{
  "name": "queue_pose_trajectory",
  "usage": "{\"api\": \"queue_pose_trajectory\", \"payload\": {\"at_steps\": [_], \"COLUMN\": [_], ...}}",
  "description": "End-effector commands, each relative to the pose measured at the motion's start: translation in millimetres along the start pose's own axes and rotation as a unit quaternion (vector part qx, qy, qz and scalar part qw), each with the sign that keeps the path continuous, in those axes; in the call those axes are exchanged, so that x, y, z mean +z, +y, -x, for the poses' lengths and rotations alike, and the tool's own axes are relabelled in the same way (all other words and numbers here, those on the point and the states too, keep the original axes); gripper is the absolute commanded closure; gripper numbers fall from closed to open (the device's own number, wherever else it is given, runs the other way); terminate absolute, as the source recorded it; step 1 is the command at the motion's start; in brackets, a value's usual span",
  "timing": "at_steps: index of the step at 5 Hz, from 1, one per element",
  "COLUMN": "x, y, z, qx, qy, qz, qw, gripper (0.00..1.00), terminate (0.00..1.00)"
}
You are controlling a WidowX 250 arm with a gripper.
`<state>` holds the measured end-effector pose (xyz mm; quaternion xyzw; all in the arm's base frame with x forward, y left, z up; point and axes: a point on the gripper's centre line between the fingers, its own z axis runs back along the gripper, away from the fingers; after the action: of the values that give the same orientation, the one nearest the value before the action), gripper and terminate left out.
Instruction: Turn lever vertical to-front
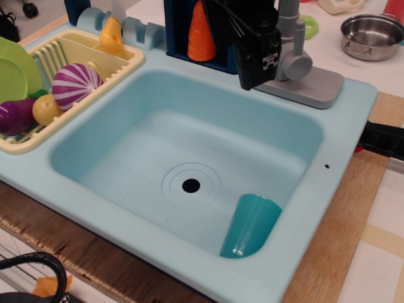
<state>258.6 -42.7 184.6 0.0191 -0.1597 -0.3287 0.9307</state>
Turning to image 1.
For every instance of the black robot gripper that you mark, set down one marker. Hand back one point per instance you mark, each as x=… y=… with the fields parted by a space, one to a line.
x=251 y=27

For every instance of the grey faucet lever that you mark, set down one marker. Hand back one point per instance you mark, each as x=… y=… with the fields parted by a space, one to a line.
x=299 y=38

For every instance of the grey toy faucet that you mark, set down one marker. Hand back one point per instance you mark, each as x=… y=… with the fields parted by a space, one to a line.
x=297 y=79

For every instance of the orange toy carrot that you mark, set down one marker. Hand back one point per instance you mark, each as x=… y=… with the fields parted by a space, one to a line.
x=200 y=43

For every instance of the dark blue utensil holder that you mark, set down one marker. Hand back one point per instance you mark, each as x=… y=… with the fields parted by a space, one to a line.
x=178 y=16

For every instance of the cream toy object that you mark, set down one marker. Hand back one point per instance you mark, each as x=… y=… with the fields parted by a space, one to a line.
x=335 y=7

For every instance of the steel pot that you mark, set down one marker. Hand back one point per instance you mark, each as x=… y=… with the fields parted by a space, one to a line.
x=371 y=37

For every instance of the light blue toy sink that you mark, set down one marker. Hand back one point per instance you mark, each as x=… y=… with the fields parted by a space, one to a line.
x=158 y=163

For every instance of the black clamp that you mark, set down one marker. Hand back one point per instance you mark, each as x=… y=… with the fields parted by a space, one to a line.
x=382 y=139

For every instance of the teal plastic cup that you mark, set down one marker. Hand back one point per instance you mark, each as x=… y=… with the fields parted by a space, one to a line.
x=252 y=222

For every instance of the purple striped toy onion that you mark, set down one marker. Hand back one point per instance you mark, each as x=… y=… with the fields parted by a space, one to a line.
x=73 y=83

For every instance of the cream dish rack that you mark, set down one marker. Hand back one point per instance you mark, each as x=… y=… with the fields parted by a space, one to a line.
x=61 y=49

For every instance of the yellow toy lemon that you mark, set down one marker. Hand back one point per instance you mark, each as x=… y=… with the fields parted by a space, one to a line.
x=45 y=109

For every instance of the black chair wheel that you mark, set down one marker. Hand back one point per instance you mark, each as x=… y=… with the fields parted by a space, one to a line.
x=29 y=9

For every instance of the green plastic plate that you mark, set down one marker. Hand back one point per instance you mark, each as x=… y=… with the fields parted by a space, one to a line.
x=19 y=72

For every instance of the purple toy eggplant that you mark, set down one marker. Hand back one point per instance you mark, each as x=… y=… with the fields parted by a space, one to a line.
x=17 y=116

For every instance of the orange tape piece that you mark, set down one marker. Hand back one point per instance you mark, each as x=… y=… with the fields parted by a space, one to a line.
x=45 y=287

